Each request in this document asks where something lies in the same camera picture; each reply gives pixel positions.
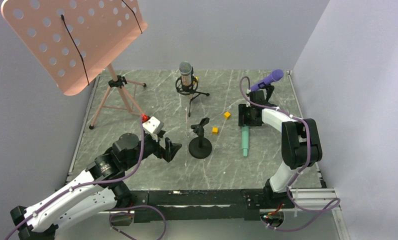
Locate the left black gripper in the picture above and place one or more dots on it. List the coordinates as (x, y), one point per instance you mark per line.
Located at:
(164, 149)

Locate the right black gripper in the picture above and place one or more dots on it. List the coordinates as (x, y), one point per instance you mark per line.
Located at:
(247, 117)

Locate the teal plastic microphone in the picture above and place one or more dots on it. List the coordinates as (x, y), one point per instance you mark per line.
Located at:
(245, 140)

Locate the black round-base microphone stand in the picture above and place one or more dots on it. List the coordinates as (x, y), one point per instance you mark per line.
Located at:
(269, 91)

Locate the purple plastic microphone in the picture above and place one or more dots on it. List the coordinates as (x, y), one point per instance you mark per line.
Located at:
(273, 77)

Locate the glitter microphone with mesh head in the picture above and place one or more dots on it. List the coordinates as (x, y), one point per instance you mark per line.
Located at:
(185, 69)

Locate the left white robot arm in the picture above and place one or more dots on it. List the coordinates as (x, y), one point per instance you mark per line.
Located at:
(98, 188)

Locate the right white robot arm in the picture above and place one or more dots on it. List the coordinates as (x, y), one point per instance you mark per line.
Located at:
(300, 142)

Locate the pink perforated music stand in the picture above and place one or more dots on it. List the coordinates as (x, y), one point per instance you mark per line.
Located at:
(75, 40)

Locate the yellow cube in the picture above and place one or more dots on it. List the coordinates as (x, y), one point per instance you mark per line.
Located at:
(215, 130)
(227, 115)

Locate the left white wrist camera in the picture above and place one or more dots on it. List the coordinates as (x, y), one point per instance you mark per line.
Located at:
(152, 126)

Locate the black shock mount tripod stand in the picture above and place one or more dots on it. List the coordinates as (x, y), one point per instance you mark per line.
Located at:
(194, 93)

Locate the black base frame bar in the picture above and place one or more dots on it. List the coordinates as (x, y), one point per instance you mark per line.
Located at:
(249, 204)

